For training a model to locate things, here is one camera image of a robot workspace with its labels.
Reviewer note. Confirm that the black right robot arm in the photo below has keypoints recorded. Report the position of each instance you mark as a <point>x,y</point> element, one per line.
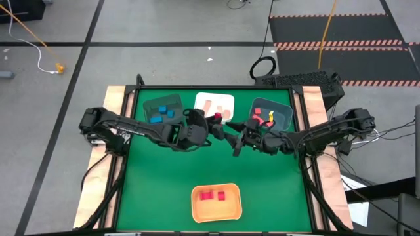
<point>331,131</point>

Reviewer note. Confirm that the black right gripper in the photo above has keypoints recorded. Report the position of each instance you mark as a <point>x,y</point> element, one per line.
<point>269,142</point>

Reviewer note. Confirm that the black striped floor mat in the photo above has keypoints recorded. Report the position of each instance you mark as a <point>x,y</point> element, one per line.
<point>344,29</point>

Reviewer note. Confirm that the black box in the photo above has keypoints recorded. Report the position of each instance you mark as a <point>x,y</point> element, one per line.
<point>19,10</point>

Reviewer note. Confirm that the black perforated computer case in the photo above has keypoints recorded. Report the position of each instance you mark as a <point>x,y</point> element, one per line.
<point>302,78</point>

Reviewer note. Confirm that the orange plastic bin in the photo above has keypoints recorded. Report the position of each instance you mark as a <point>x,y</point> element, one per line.
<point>216,211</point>

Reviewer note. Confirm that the black table frame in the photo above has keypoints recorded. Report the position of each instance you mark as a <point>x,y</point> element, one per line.
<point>164,87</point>

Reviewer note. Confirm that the green table mat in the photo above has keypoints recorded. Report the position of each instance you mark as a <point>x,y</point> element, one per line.
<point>157,183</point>

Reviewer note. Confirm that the white paper sheet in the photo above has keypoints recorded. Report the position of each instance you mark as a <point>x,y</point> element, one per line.
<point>359,213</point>

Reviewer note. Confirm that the small yellow piece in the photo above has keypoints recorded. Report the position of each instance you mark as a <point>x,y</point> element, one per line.
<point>271,115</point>

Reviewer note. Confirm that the long red block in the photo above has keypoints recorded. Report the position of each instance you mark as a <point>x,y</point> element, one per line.
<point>206,195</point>

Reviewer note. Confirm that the blue-grey plastic bin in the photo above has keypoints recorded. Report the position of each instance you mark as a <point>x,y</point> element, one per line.
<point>282,109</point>

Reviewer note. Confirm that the dark green plastic bin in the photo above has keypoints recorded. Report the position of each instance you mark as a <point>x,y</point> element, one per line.
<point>154,101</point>

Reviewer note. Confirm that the wooden side board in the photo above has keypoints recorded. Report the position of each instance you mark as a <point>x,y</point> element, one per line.
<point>331,177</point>
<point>98,183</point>

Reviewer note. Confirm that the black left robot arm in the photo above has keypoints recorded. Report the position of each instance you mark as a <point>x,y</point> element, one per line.
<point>131,126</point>

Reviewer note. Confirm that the white plastic bin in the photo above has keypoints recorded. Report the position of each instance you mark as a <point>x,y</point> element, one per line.
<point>215,98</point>

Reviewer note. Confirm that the blue block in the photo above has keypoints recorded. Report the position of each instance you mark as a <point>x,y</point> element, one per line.
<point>170,114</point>
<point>156,119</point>
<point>162,109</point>

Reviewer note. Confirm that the grey cabinet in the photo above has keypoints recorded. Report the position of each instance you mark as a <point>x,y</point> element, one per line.
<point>408,213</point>

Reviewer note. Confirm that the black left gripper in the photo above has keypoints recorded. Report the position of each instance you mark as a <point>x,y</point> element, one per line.
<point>195,131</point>

